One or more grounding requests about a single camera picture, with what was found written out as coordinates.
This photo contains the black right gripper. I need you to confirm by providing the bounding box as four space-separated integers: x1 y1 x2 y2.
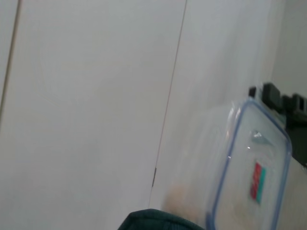
248 81 307 168

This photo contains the clear container with blue-rimmed lid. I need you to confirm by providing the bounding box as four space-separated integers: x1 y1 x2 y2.
163 98 293 230

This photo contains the dark teal fabric bag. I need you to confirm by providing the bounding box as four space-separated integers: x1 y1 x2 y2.
117 208 207 230

